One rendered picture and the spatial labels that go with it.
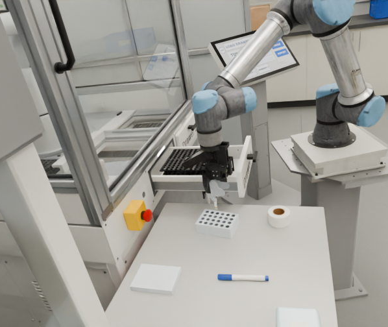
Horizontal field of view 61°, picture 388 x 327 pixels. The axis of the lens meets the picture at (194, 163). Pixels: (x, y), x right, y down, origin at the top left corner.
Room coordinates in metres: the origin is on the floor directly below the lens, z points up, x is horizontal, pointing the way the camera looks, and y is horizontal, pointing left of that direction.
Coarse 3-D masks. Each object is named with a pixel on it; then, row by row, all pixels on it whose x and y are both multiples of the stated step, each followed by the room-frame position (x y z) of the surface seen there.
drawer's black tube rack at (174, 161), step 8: (176, 152) 1.23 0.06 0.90; (184, 152) 1.22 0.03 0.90; (192, 152) 1.20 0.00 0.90; (168, 160) 1.18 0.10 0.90; (176, 160) 1.17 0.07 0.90; (168, 168) 1.10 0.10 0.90; (176, 168) 1.09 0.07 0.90; (184, 168) 1.08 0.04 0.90; (192, 168) 1.07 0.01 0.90; (200, 168) 1.06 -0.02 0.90
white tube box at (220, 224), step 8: (200, 216) 0.91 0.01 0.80; (208, 216) 0.91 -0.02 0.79; (216, 216) 0.90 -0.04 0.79; (224, 216) 0.89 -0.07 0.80; (232, 216) 0.89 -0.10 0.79; (200, 224) 0.86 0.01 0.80; (208, 224) 0.86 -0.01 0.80; (216, 224) 0.86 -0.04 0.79; (224, 224) 0.84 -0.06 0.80; (232, 224) 0.84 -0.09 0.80; (200, 232) 0.87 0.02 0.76; (208, 232) 0.85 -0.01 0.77; (216, 232) 0.84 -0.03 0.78; (224, 232) 0.82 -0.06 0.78; (232, 232) 0.83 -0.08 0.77
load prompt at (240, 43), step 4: (236, 40) 2.05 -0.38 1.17; (240, 40) 2.06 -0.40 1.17; (244, 40) 2.07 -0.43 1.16; (224, 44) 2.00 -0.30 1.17; (228, 44) 2.01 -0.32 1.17; (232, 44) 2.02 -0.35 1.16; (236, 44) 2.03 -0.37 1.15; (240, 44) 2.04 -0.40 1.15; (244, 44) 2.04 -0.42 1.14; (228, 48) 1.99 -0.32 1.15; (232, 48) 2.00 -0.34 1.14; (236, 48) 2.01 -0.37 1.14
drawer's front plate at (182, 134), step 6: (192, 114) 1.58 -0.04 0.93; (186, 120) 1.51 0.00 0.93; (192, 120) 1.55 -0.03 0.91; (186, 126) 1.46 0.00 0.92; (180, 132) 1.37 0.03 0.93; (186, 132) 1.44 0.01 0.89; (180, 138) 1.36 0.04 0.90; (186, 138) 1.43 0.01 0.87; (192, 138) 1.51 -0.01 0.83; (180, 144) 1.35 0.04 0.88; (186, 144) 1.42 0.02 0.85
